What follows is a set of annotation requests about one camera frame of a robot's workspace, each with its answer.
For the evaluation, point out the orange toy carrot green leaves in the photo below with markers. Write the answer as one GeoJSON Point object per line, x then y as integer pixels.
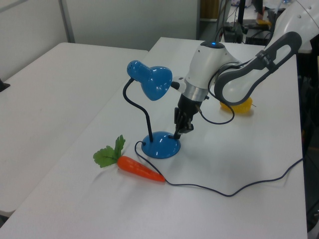
{"type": "Point", "coordinates": [134, 166]}

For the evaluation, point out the thin black background pole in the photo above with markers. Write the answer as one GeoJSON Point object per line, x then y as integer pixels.
{"type": "Point", "coordinates": [241, 11]}

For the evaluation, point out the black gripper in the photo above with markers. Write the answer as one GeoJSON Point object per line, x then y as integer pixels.
{"type": "Point", "coordinates": [189, 107]}

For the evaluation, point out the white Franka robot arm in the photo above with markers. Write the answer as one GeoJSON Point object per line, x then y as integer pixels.
{"type": "Point", "coordinates": [207, 64]}

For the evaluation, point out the yellow object on floor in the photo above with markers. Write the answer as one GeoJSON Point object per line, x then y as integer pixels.
{"type": "Point", "coordinates": [263, 22]}

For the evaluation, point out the black clamp on table edge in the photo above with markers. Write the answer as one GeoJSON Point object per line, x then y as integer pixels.
{"type": "Point", "coordinates": [3, 85]}

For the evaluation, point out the black equipment box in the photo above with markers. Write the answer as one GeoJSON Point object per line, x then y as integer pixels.
{"type": "Point", "coordinates": [233, 32]}

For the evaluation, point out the blue gooseneck desk lamp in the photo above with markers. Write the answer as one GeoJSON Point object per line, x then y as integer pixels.
{"type": "Point", "coordinates": [157, 82]}

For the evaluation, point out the yellow toy starfruit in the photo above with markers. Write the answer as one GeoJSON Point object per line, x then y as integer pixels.
{"type": "Point", "coordinates": [245, 107]}

